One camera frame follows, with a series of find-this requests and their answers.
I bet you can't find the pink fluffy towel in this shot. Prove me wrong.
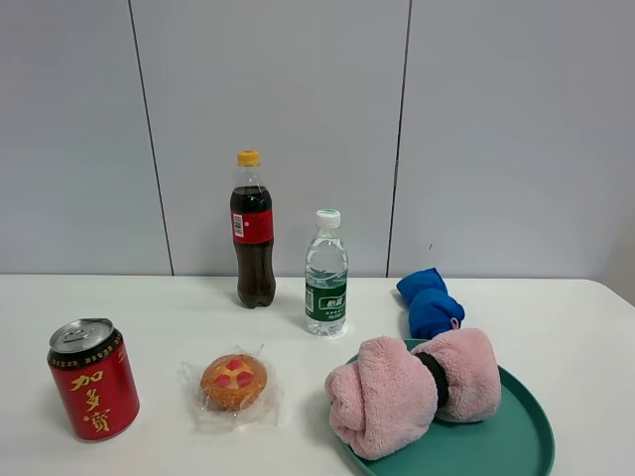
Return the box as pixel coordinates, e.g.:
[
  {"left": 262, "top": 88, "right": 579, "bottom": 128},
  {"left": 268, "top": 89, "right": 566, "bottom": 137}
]
[{"left": 324, "top": 328, "right": 502, "bottom": 460}]

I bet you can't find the water bottle green label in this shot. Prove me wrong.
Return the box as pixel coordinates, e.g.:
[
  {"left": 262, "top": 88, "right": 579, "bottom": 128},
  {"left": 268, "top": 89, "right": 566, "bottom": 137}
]
[{"left": 305, "top": 208, "right": 349, "bottom": 336}]

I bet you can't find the cola bottle yellow cap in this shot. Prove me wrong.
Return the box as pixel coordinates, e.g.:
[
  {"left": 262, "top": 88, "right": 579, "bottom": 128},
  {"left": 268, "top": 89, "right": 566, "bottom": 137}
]
[{"left": 230, "top": 150, "right": 276, "bottom": 308}]

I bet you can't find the blue rolled towel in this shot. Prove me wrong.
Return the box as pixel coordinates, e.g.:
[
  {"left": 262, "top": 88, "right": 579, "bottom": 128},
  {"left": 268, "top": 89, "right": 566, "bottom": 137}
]
[{"left": 396, "top": 268, "right": 465, "bottom": 340}]

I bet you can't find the wrapped fruit muffin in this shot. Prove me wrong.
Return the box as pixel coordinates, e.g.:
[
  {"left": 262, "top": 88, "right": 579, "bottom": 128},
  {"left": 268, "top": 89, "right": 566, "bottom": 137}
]
[{"left": 179, "top": 344, "right": 282, "bottom": 434}]

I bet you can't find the red herbal tea can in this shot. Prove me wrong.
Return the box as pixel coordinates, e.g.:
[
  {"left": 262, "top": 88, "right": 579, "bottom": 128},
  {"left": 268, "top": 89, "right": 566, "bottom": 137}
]
[{"left": 47, "top": 318, "right": 140, "bottom": 441}]

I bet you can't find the green round plastic tray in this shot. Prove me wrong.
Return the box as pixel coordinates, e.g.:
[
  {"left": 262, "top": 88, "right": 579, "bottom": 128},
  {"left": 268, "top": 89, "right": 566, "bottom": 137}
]
[{"left": 341, "top": 339, "right": 555, "bottom": 475}]

